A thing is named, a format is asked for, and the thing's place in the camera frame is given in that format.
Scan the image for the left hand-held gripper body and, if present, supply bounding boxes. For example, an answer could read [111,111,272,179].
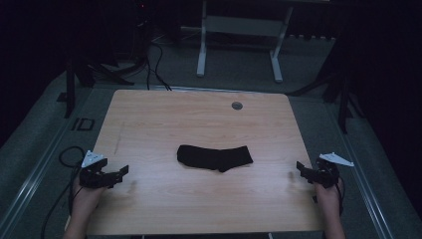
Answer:
[78,149,124,190]

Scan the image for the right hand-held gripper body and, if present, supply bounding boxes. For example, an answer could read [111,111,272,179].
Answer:
[308,151,355,189]

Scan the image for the person's left hand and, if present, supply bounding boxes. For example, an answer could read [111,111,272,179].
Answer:
[70,175,107,217]

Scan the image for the person's right hand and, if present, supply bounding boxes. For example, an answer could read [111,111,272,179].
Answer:
[313,177,344,217]

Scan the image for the black metal stand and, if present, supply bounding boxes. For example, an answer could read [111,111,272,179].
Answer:
[57,49,135,120]
[288,66,365,134]

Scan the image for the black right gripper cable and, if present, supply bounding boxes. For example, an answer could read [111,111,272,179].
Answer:
[333,178,346,217]

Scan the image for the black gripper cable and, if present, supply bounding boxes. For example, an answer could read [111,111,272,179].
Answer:
[333,178,346,217]
[40,145,88,239]

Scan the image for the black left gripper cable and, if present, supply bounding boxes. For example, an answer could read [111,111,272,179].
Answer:
[40,145,88,239]

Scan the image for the black floor cables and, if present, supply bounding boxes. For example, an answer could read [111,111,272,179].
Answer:
[144,39,173,92]

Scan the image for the white metal desk frame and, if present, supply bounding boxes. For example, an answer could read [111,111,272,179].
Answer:
[195,0,295,84]

